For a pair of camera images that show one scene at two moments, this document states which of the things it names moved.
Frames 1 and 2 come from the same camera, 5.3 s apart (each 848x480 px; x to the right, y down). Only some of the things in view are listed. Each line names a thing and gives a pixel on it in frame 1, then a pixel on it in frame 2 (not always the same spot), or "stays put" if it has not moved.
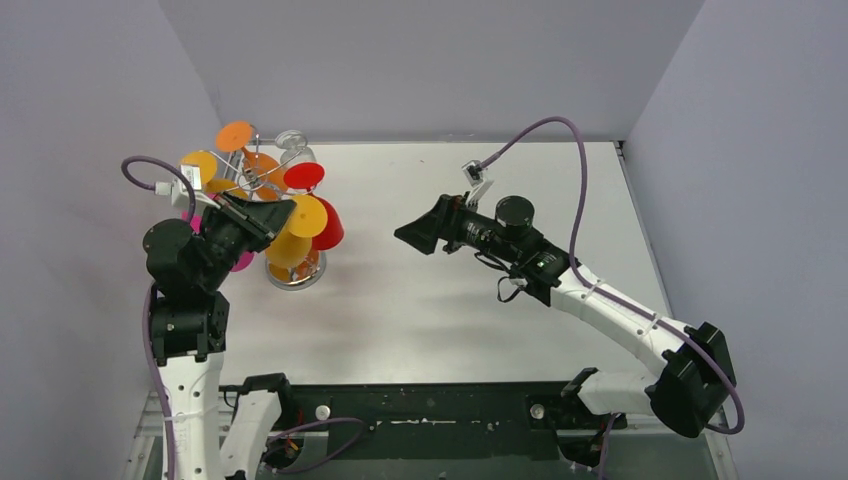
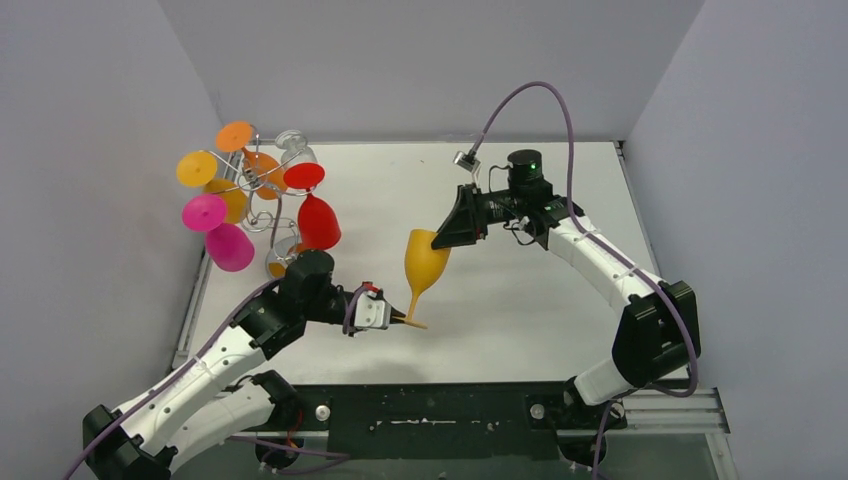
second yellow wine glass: [208, 168] stays put
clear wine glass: [295, 144] stays put
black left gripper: [245, 219] to [353, 315]
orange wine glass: [264, 174] stays put
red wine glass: [307, 176] stays put
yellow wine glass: [292, 247] to [424, 267]
